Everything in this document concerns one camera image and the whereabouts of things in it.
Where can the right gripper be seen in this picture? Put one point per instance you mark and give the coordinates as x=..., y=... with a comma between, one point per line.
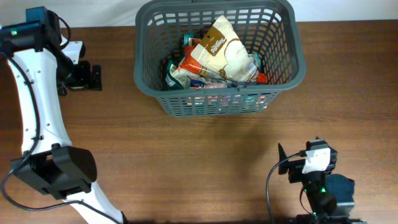
x=295, y=170

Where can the grey plastic basket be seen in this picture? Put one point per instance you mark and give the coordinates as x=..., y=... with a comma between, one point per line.
x=265, y=27

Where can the Kleenex tissue multipack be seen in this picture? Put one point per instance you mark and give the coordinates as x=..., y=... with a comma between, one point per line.
x=210, y=83

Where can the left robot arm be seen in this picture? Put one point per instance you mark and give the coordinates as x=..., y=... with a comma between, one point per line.
x=47, y=65

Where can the green food pouch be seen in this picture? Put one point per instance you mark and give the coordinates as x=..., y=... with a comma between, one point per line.
x=177, y=78

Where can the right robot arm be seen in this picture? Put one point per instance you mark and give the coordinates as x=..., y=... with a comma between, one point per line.
x=330, y=195

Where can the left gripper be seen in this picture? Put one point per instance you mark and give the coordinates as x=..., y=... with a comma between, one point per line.
x=84, y=81

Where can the beige Pantree rice bag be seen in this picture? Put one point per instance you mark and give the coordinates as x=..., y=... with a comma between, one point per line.
x=221, y=51

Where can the orange spaghetti packet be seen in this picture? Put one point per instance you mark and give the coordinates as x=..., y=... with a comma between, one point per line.
x=190, y=64

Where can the teal snack wrapper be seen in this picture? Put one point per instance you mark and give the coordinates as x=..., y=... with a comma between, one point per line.
x=257, y=60

